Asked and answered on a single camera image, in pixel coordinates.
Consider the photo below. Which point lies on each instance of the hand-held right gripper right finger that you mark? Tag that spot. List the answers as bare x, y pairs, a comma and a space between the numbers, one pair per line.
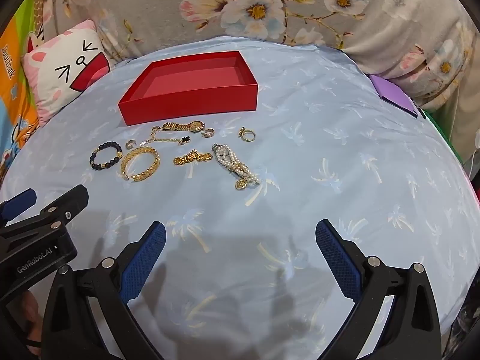
337, 258

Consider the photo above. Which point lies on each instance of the person's left hand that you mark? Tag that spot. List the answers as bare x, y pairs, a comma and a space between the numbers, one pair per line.
28, 315

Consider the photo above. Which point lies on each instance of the pink white cat pillow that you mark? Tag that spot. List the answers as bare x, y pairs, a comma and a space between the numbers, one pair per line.
63, 71

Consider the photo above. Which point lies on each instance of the gold wristwatch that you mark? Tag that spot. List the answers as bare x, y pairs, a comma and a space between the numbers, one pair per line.
195, 126

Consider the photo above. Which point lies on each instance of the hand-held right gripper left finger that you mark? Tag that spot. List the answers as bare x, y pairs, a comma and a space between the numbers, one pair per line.
144, 262

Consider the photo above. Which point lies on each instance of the pearl brooch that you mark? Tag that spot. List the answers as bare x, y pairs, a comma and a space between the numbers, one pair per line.
234, 165

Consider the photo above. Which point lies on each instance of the red cardboard box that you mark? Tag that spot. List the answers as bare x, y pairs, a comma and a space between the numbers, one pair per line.
187, 105

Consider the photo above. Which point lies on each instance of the grey floral blanket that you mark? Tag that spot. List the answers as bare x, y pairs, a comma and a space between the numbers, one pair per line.
168, 11

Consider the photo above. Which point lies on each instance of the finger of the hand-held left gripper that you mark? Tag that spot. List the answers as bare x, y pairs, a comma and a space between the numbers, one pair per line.
71, 197
20, 200

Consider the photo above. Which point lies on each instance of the orange green printed cloth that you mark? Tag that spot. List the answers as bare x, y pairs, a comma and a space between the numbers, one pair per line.
11, 93

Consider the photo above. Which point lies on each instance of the light blue palm-print bedsheet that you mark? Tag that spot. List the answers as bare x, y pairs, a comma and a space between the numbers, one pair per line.
337, 165

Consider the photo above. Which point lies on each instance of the purple notebook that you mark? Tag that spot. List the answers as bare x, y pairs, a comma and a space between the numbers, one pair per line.
392, 92

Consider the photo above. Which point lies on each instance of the small gold charm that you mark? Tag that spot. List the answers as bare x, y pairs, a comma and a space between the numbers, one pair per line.
193, 156

